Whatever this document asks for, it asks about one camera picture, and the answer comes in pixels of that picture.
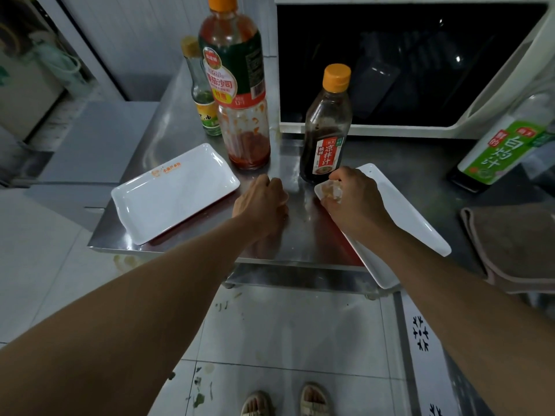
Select brown cloth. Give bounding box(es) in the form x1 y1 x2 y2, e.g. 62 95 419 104
459 202 555 295

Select eggshell pieces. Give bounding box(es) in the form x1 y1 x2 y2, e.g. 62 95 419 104
313 179 343 203

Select person's left forearm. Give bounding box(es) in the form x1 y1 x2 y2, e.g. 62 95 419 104
0 211 261 416

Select pale green kettle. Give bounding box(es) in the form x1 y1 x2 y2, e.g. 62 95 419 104
30 32 92 98

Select white microwave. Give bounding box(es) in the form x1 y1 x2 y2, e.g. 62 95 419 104
273 0 555 140

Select plain white rectangular plate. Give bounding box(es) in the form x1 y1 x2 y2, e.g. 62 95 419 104
342 163 452 290

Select dark sauce bottle orange cap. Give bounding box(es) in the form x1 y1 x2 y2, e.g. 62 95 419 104
299 63 353 185

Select person's right hand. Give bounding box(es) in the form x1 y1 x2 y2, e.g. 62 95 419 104
320 165 393 243

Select white cabinet green print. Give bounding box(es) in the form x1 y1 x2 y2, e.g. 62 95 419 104
0 38 66 142

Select white plate orange print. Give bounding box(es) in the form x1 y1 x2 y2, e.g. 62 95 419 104
110 143 241 246

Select large ketchup bottle orange cap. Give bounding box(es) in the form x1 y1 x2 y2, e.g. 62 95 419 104
198 0 271 171

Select low grey cabinet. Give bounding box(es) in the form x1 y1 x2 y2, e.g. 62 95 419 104
24 101 160 232

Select beige woven slipper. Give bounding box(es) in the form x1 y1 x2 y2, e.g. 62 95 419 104
299 383 332 416
240 391 273 416

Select person's left hand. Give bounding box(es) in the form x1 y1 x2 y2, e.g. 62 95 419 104
232 174 290 239

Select clear bottle green label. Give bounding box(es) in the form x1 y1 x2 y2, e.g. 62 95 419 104
447 90 555 194

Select stainless steel table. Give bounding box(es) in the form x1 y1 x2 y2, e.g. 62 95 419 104
88 55 555 299

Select small glass bottle tan cap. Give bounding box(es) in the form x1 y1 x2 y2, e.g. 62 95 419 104
181 35 223 138

